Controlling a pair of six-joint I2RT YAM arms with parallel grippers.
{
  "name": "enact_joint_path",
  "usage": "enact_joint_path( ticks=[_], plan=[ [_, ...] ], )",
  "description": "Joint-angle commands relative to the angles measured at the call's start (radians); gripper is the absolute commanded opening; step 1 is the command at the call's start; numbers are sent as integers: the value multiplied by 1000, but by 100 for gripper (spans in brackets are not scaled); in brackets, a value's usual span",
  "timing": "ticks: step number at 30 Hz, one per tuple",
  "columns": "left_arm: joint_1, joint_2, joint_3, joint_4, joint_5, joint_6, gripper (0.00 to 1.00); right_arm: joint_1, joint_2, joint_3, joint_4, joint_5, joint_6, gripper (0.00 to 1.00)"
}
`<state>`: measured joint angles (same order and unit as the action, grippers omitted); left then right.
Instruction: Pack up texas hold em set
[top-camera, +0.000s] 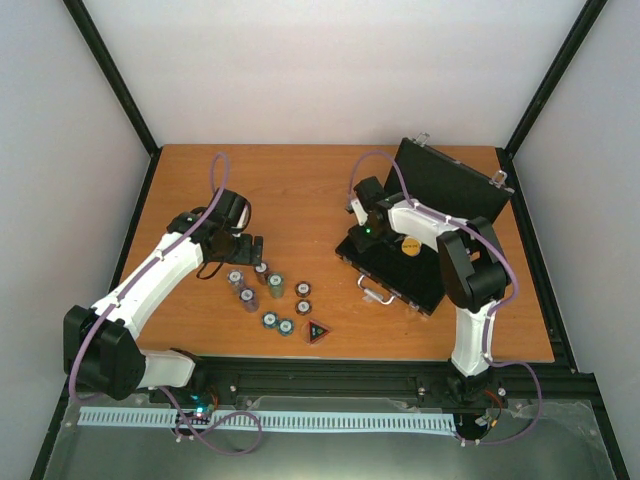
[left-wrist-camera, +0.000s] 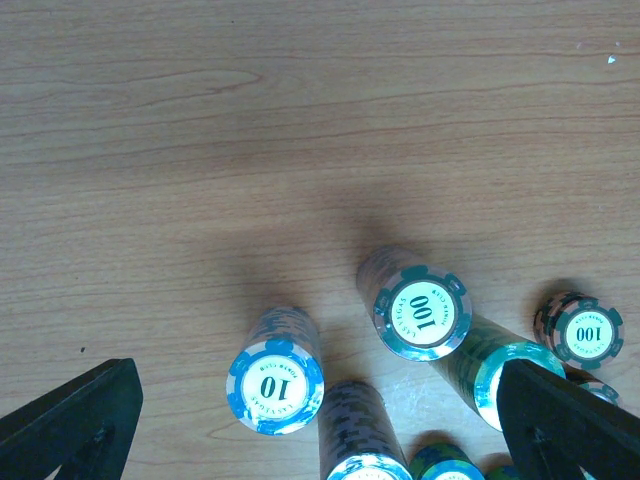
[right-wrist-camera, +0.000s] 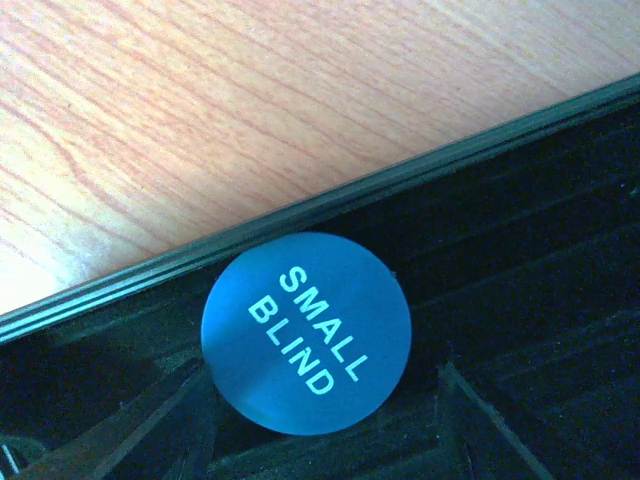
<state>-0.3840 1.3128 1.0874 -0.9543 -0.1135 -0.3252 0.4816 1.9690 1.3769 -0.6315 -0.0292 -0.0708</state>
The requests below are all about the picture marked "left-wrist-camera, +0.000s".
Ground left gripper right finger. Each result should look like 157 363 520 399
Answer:
497 359 639 479

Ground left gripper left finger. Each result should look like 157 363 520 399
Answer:
1 358 143 479

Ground brown short stack lower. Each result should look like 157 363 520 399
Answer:
564 366 622 407

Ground brown short stack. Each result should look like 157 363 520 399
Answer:
564 366 622 407
533 291 624 370

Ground blue short stack right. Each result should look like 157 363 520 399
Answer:
485 465 520 480

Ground blue short stack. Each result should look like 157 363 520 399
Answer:
485 465 520 480
409 442 484 480

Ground green tall chip stack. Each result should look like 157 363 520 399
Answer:
431 314 566 431

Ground brown short stack upper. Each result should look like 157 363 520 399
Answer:
533 291 624 370

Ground blue short stack left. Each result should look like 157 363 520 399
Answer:
409 442 484 480

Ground brown tall chip stack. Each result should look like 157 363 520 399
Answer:
356 245 473 362

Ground purple chip stack upper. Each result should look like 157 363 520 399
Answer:
226 306 325 436

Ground purple chip stack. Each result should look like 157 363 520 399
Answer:
226 306 325 436
317 380 412 480

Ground purple chip stack lower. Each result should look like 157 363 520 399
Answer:
317 380 412 480

